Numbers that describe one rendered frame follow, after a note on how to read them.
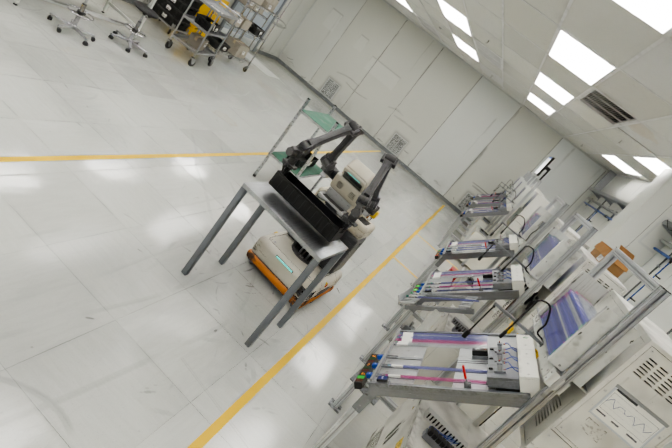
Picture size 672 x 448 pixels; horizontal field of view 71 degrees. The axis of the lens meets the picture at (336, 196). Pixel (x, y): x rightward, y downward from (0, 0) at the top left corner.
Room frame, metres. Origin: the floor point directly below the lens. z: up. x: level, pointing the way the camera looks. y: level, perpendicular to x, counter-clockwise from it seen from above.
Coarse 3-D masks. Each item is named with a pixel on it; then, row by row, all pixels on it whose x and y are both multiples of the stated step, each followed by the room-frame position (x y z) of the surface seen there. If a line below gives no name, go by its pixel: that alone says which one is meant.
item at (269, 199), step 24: (240, 192) 2.78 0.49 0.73; (264, 192) 2.86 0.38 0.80; (288, 216) 2.79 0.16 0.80; (240, 240) 3.18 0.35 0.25; (312, 240) 2.73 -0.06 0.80; (336, 240) 2.99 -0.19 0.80; (192, 264) 2.77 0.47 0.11; (312, 264) 2.59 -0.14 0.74; (312, 288) 2.98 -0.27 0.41; (288, 312) 2.99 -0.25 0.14
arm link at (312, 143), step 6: (348, 126) 3.19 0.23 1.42; (330, 132) 3.11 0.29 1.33; (336, 132) 3.12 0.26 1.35; (342, 132) 3.14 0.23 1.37; (348, 132) 3.17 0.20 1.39; (354, 132) 3.18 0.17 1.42; (360, 132) 3.22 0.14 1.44; (312, 138) 3.03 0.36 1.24; (318, 138) 3.05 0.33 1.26; (324, 138) 3.06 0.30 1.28; (330, 138) 3.09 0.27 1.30; (336, 138) 3.14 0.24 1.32; (300, 144) 2.99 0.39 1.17; (306, 144) 2.99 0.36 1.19; (312, 144) 3.00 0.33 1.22; (318, 144) 3.04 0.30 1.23
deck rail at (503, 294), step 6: (450, 294) 3.36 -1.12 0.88; (456, 294) 3.36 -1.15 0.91; (462, 294) 3.35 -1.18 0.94; (468, 294) 3.34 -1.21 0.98; (474, 294) 3.34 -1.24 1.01; (480, 294) 3.33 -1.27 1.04; (486, 294) 3.33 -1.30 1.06; (492, 294) 3.32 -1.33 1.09; (498, 294) 3.31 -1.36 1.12; (504, 294) 3.31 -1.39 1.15; (510, 294) 3.30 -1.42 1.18; (516, 294) 3.30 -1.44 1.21; (426, 300) 3.38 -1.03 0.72; (432, 300) 3.38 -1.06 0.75; (438, 300) 3.37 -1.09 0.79; (444, 300) 3.36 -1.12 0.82; (450, 300) 3.36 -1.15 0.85; (456, 300) 3.35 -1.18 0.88
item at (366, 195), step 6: (384, 156) 3.11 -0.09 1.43; (384, 162) 3.07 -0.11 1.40; (390, 162) 3.08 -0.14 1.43; (396, 162) 3.10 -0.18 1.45; (384, 168) 3.03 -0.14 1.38; (378, 174) 2.99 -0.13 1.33; (384, 174) 3.02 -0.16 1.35; (372, 180) 2.95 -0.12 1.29; (378, 180) 2.96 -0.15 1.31; (372, 186) 2.91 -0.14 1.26; (366, 192) 2.87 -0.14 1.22; (372, 192) 2.88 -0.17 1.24; (360, 198) 2.83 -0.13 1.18; (366, 198) 2.84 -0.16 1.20; (366, 204) 2.83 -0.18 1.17
